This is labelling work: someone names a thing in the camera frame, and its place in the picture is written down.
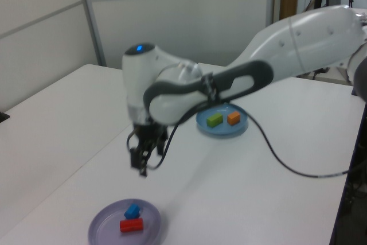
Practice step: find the orange block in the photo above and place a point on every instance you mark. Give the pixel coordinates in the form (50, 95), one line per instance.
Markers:
(233, 118)

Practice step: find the blue plate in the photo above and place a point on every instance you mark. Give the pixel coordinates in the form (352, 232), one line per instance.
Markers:
(220, 131)

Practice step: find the purple plate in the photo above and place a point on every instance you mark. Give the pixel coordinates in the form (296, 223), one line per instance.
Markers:
(106, 227)

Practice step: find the red cylinder block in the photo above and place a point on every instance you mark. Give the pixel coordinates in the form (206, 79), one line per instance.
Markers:
(131, 225)

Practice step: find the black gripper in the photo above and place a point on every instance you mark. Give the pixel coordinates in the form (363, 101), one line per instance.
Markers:
(149, 131)

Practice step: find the green rectangular block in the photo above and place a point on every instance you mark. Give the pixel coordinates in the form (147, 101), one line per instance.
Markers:
(214, 120)

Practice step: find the blue block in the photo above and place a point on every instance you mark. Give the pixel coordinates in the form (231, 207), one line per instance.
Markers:
(132, 211)

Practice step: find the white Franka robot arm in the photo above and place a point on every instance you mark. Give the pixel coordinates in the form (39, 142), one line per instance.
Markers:
(309, 41)

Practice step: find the black clamp base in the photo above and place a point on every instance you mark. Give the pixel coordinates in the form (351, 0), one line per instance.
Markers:
(4, 116)

